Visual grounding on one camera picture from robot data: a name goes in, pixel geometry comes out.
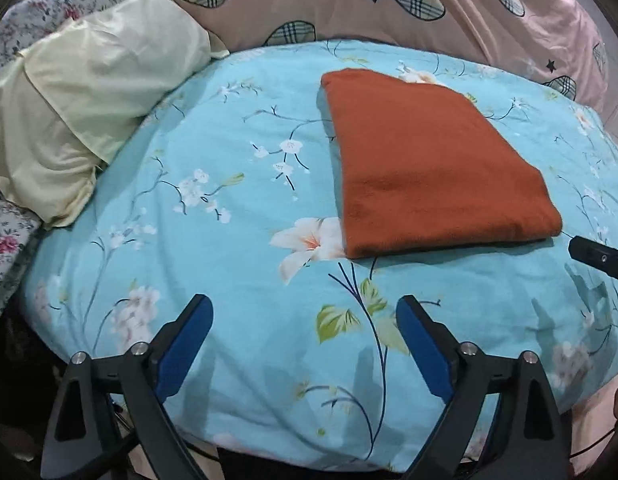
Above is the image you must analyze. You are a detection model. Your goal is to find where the white floral print bedding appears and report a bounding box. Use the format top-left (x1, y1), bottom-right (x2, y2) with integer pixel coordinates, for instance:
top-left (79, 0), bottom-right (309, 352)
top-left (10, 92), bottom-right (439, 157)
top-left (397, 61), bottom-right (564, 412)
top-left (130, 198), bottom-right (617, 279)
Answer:
top-left (0, 0), bottom-right (185, 331)

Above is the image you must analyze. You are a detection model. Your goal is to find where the cream pillow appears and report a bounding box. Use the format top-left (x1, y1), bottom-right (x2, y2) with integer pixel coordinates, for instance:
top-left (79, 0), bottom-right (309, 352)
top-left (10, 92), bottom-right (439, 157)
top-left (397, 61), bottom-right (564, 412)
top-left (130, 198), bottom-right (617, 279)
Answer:
top-left (0, 0), bottom-right (230, 231)

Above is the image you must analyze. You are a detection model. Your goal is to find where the light blue floral bed sheet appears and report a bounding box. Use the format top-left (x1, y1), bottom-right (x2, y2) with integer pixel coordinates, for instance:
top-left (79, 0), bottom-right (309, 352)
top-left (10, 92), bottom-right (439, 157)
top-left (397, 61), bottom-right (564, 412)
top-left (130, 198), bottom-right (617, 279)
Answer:
top-left (19, 37), bottom-right (618, 473)

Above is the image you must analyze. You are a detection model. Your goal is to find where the orange knit sweater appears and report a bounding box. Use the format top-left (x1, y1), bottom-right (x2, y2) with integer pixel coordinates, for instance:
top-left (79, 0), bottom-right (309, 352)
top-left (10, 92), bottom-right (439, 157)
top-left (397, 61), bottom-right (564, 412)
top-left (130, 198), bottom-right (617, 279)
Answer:
top-left (316, 67), bottom-right (563, 260)

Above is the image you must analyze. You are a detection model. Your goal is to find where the pink quilt with plaid hearts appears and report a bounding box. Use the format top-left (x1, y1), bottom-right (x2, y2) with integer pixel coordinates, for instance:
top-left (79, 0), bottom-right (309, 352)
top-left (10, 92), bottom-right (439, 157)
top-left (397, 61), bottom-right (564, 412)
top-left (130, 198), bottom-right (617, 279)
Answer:
top-left (169, 0), bottom-right (610, 111)

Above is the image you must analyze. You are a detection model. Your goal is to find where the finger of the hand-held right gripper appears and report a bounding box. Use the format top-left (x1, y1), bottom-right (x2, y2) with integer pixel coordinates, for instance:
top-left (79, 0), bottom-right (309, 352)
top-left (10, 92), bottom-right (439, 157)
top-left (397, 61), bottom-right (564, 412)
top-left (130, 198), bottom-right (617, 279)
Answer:
top-left (568, 235), bottom-right (618, 289)

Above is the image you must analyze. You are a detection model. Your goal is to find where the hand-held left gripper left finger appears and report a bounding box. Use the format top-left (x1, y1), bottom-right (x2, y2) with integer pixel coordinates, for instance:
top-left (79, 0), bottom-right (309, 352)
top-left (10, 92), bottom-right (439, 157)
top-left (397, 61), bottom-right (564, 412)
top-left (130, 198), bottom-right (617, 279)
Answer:
top-left (40, 294), bottom-right (214, 480)

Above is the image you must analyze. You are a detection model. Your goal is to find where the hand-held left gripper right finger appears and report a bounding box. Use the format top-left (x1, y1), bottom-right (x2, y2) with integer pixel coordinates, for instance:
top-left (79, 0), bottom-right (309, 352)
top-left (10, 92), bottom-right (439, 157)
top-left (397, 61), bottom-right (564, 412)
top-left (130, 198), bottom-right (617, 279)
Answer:
top-left (395, 294), bottom-right (573, 480)

